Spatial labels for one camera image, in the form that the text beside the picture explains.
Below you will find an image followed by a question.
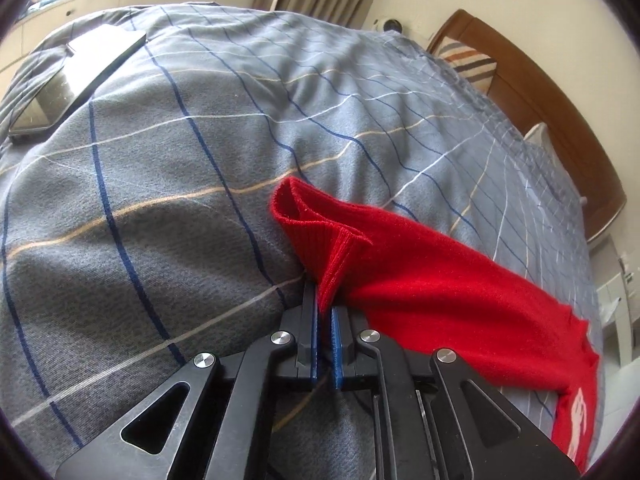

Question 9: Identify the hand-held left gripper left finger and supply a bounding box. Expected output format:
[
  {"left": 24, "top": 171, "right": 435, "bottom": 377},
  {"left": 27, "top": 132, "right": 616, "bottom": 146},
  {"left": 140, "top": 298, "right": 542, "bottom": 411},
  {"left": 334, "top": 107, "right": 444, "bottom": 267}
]
[{"left": 54, "top": 280, "right": 321, "bottom": 480}]

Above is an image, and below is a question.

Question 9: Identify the grey plaid duvet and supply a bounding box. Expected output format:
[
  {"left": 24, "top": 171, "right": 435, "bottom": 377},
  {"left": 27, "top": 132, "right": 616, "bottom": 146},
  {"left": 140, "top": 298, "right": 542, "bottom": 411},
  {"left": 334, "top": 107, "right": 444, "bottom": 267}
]
[{"left": 0, "top": 4, "right": 608, "bottom": 480}]

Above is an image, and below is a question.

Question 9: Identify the white desk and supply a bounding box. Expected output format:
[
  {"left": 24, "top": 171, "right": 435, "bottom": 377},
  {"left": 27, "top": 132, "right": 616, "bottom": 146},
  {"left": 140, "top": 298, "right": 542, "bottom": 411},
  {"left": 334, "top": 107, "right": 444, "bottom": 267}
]
[{"left": 590, "top": 237, "right": 638, "bottom": 378}]

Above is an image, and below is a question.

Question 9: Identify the striped pillow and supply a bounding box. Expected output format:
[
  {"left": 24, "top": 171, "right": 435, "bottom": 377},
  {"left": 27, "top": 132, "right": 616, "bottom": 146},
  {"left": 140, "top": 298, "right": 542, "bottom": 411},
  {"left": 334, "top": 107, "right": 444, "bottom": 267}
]
[{"left": 436, "top": 37, "right": 498, "bottom": 95}]

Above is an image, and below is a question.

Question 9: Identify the wooden headboard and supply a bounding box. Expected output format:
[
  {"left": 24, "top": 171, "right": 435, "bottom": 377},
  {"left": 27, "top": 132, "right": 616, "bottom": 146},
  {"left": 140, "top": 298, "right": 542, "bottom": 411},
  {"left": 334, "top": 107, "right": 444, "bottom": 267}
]
[{"left": 427, "top": 9, "right": 628, "bottom": 245}]

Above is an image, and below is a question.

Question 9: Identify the red knit sweater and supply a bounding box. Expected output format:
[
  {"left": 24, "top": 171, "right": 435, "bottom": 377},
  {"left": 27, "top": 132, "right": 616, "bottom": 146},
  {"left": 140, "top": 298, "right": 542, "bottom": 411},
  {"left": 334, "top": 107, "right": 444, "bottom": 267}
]
[{"left": 270, "top": 177, "right": 601, "bottom": 472}]

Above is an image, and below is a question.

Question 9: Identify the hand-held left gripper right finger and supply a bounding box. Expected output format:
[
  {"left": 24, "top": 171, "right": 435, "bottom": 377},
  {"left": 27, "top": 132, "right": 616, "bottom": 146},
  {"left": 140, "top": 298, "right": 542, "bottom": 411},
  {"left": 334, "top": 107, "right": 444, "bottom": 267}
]
[{"left": 327, "top": 305, "right": 583, "bottom": 480}]

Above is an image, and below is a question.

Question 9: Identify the grey pillow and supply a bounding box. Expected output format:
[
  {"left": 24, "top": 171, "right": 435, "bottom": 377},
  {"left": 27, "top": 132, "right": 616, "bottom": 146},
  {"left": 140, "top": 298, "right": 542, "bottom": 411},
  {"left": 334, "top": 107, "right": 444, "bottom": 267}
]
[{"left": 522, "top": 122, "right": 583, "bottom": 196}]

